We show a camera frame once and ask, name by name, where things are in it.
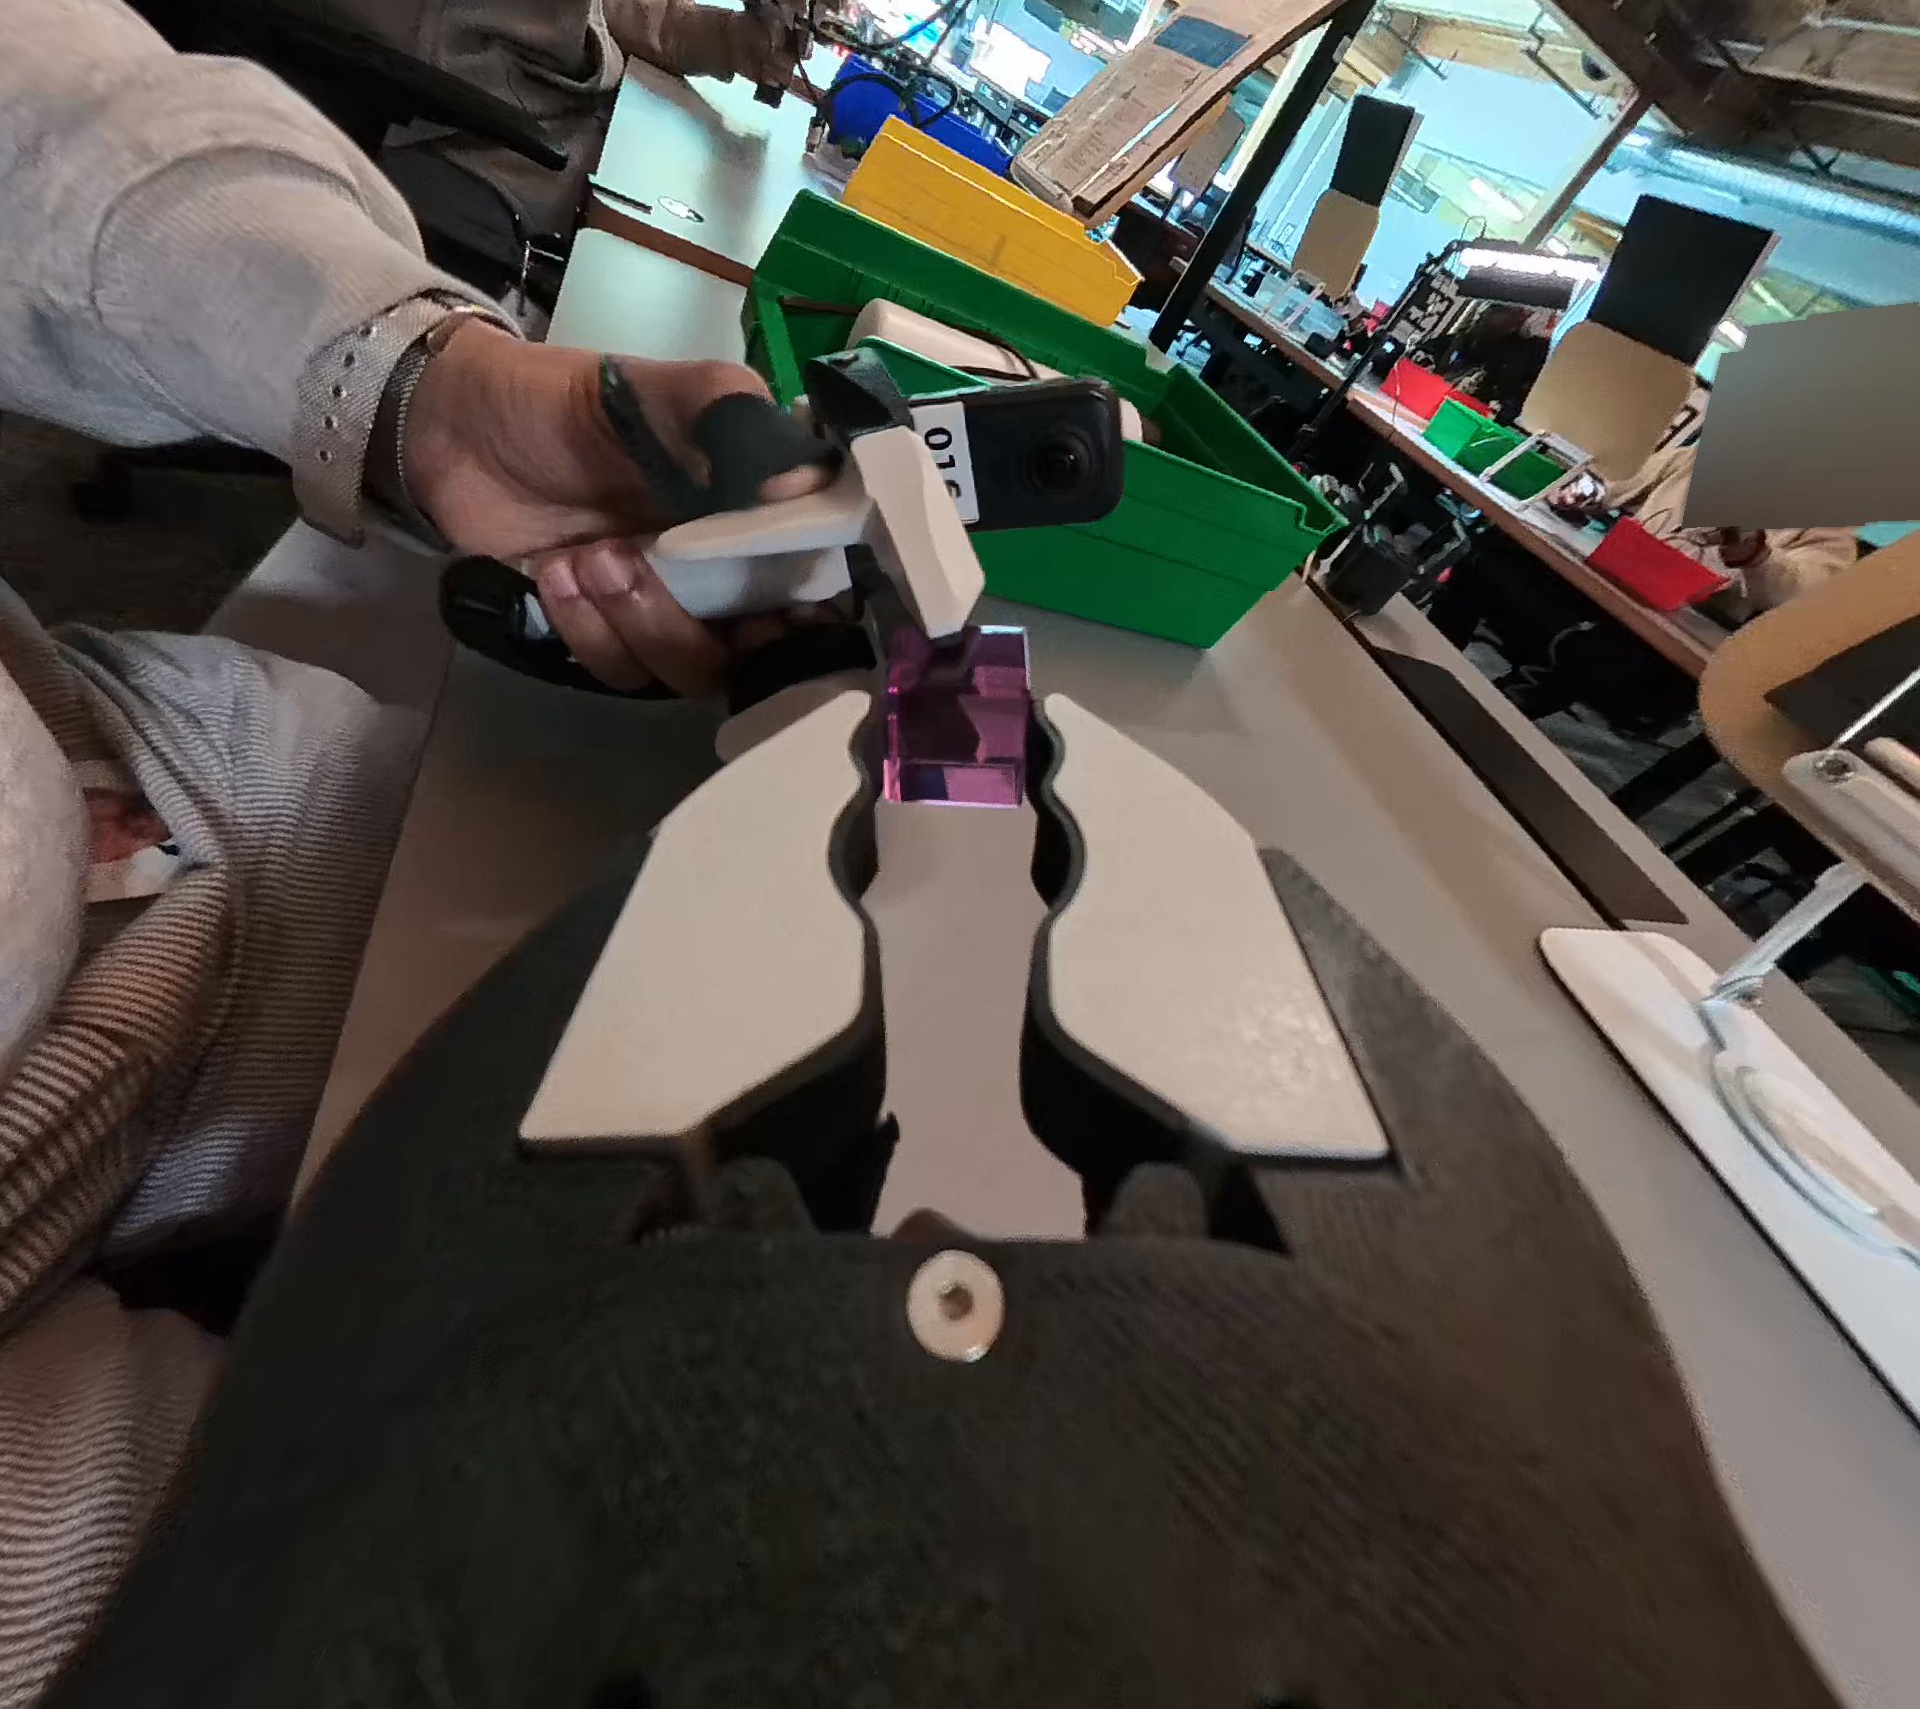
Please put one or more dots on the blue plastic bin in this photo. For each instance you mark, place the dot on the blue plastic bin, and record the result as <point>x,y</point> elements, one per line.
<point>879,104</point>

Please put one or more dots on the cardboard sheet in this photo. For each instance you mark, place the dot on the cardboard sheet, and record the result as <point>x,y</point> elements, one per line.
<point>1200,59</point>

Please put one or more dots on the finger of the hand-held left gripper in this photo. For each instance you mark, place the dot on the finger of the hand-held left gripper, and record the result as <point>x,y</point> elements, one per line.
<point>930,539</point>

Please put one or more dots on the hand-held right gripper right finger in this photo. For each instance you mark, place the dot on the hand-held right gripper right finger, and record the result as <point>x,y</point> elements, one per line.
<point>1185,975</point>

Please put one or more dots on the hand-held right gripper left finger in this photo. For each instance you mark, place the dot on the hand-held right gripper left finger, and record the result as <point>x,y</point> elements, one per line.
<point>720,960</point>

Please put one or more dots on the person's left hand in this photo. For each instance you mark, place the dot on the person's left hand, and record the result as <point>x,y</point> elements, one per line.
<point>525,449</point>

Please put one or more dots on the white rounded device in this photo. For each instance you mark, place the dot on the white rounded device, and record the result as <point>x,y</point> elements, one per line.
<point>914,333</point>

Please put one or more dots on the tan round board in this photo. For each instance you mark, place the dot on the tan round board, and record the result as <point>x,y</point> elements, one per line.
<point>1741,689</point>

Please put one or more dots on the small green plastic bin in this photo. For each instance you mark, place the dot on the small green plastic bin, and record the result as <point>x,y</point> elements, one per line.
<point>1479,443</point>

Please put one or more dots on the red plastic bin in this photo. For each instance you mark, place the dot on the red plastic bin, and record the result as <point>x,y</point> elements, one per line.
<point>1651,567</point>

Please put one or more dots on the wooden workbench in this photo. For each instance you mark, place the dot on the wooden workbench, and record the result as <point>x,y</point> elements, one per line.
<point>1501,525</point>

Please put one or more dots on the yellow plastic bin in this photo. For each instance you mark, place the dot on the yellow plastic bin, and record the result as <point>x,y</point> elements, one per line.
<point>975,209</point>

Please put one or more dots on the metal bracket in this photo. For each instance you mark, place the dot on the metal bracket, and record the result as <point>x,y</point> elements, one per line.
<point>1801,916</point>

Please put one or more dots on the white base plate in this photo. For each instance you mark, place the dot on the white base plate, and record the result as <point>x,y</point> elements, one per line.
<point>1634,1035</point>

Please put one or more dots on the purple translucent cube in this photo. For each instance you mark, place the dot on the purple translucent cube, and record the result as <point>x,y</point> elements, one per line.
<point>960,727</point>

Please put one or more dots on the person's left forearm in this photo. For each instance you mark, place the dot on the person's left forearm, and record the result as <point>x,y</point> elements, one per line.
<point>164,238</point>

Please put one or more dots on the black metal pole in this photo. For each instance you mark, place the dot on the black metal pole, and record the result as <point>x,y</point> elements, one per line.
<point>1275,119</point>

